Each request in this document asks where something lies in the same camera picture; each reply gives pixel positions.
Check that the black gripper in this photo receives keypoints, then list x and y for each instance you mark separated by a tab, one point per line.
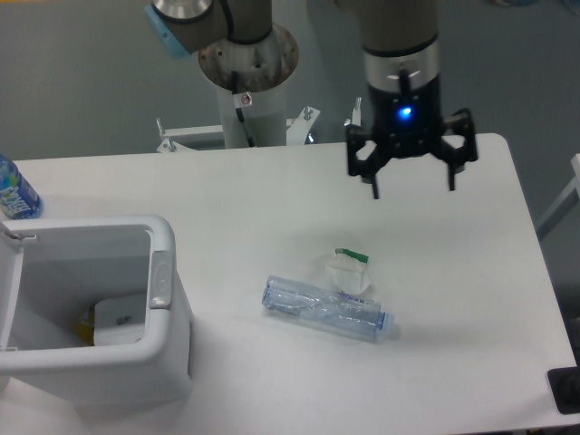
404	118

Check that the white paper wrapper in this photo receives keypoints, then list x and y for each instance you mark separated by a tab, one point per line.
349	271

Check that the crushed clear plastic bottle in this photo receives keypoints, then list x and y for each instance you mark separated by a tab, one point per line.
325	309

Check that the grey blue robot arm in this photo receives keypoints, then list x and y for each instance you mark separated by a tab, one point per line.
400	48

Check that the white plastic trash can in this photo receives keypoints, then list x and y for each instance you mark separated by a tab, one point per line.
54	270

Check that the black clamp on table edge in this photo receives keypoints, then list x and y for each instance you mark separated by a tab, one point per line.
564	383

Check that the white paper in bin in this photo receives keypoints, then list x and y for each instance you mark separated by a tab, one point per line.
119	320

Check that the yellow wrapper in bin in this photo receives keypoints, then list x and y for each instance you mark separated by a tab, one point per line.
85	326

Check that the blue labelled water bottle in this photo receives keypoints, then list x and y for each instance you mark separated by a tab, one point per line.
18	198

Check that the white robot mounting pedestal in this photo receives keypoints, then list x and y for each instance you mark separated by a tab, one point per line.
246	84

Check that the white metal frame right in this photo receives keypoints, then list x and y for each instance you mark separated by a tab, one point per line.
564	202

